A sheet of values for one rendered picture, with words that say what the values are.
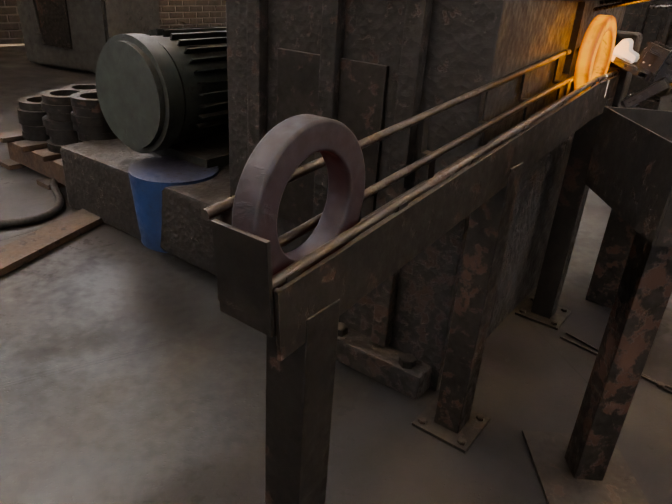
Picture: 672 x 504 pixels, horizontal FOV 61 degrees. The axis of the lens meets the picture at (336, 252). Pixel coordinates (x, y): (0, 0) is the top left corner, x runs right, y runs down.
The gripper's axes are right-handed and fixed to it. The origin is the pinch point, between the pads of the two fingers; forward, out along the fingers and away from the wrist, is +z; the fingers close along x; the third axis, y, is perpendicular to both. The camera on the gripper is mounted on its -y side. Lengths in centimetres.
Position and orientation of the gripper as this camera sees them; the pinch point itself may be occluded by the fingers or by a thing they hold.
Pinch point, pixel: (603, 53)
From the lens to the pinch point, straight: 170.5
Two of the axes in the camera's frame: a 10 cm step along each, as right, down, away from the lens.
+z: -7.4, -5.7, 3.6
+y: 3.0, -7.6, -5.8
